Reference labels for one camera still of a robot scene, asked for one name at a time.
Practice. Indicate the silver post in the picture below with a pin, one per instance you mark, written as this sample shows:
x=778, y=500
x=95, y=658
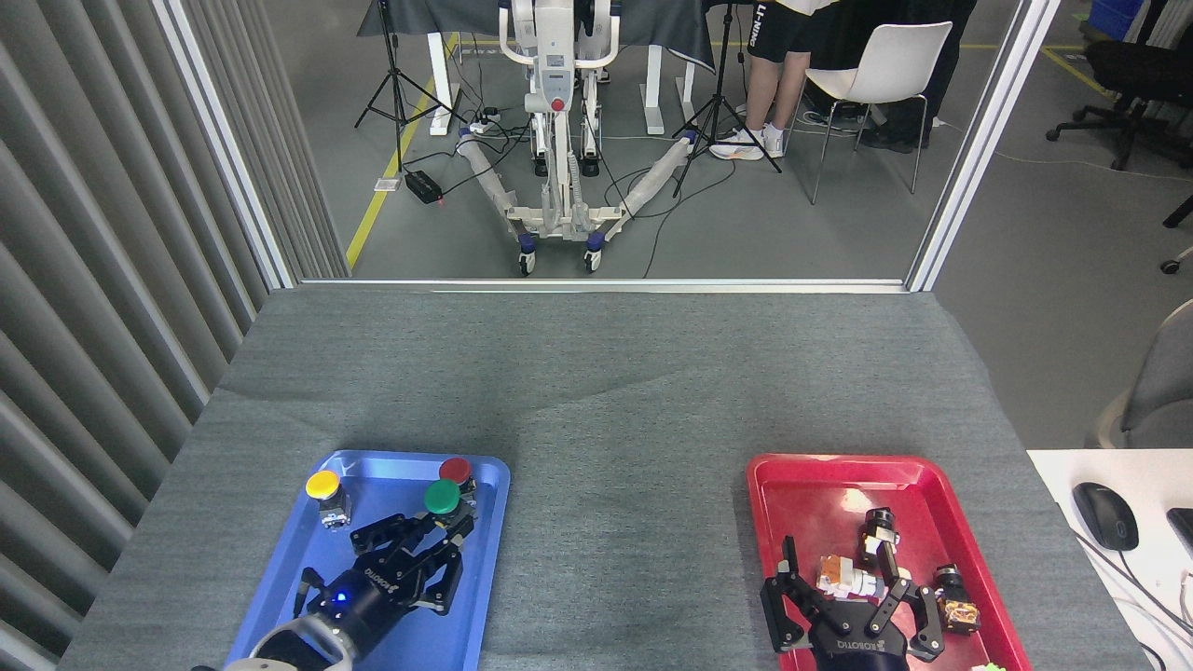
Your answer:
x=224, y=149
x=979, y=149

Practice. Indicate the red push button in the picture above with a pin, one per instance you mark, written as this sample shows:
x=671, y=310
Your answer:
x=455, y=468

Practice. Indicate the white stand on wheels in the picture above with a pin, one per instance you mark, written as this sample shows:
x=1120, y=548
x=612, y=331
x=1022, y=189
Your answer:
x=556, y=75

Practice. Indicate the black and orange switch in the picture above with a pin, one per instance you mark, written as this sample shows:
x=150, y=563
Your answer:
x=958, y=610

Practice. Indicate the black tripod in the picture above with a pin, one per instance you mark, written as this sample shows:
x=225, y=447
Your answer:
x=398, y=93
x=716, y=112

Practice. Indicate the black computer mouse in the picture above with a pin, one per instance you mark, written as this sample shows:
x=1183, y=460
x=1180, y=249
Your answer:
x=1104, y=517

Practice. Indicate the dark cloth covered table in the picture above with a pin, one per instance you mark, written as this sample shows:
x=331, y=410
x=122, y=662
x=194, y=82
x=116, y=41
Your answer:
x=466, y=19

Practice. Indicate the grey table cloth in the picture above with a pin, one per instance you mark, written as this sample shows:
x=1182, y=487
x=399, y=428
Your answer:
x=606, y=419

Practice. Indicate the person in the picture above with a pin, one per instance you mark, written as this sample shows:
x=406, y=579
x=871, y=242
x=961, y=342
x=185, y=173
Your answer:
x=918, y=11
x=774, y=28

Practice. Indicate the orange and white switch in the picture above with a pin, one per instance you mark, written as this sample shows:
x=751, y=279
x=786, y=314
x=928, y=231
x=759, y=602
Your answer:
x=839, y=573

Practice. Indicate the grey chair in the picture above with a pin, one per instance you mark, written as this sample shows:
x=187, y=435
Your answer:
x=1165, y=382

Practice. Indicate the blue bin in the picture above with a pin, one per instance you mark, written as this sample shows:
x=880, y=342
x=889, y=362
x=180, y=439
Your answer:
x=1114, y=14

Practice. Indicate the blue plastic tray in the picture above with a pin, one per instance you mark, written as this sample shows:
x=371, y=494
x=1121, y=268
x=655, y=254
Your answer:
x=471, y=624

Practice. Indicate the grey corrugated panel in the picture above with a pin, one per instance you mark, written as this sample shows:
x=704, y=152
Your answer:
x=280, y=140
x=84, y=280

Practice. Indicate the black and white switch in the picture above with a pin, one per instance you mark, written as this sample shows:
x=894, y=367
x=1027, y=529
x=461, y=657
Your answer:
x=879, y=536

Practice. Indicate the white plastic chair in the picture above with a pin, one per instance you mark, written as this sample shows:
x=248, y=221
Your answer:
x=885, y=65

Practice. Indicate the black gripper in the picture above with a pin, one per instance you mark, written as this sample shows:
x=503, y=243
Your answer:
x=368, y=596
x=857, y=652

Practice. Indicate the yellow push button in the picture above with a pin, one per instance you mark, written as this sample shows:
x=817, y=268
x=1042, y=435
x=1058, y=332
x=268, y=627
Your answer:
x=323, y=484

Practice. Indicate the black office chair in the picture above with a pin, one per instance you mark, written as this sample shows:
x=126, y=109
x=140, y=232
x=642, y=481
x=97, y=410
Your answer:
x=1132, y=65

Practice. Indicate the silver horizontal rail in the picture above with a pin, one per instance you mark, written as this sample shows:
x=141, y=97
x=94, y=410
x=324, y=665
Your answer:
x=606, y=284

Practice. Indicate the white desk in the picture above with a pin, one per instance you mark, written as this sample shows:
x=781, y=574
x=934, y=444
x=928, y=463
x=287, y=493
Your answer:
x=1156, y=475

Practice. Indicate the black chair base with caster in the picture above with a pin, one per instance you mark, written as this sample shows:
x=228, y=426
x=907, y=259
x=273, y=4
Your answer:
x=1179, y=212

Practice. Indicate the black flat device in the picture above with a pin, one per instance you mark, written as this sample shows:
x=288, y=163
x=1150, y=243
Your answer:
x=1184, y=527

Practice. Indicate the green push button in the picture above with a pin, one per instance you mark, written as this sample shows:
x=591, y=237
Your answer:
x=442, y=496

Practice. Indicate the red plastic tray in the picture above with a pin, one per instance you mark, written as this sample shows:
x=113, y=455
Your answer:
x=811, y=503

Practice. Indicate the white power strip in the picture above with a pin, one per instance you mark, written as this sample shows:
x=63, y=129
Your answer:
x=483, y=119

